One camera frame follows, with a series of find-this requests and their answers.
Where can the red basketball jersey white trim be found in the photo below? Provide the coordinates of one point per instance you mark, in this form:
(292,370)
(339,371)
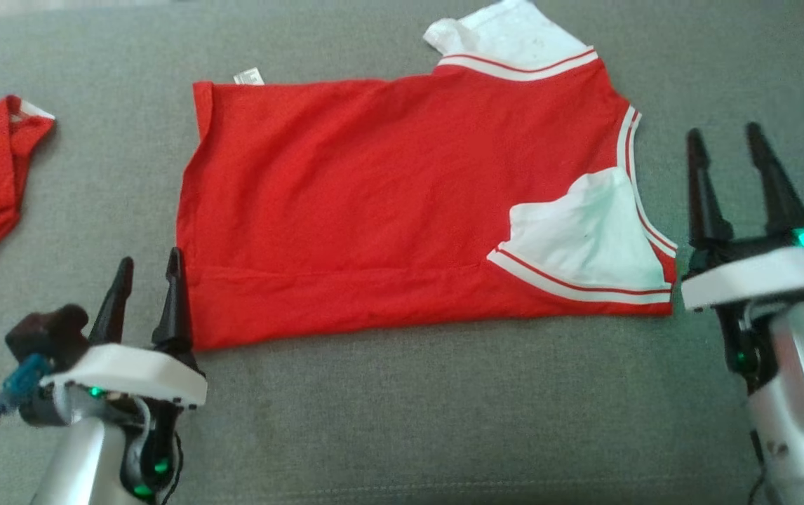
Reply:
(374,196)

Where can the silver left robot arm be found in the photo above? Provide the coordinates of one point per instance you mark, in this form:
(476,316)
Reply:
(79,463)

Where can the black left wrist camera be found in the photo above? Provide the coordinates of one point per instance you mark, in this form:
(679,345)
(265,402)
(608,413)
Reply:
(44,333)

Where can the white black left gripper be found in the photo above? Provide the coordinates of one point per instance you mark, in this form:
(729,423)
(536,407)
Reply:
(135,372)

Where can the wide grey sofa chaise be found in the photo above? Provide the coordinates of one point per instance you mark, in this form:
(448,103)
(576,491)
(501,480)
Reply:
(402,421)

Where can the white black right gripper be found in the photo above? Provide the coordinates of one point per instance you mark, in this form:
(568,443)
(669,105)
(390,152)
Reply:
(753,277)

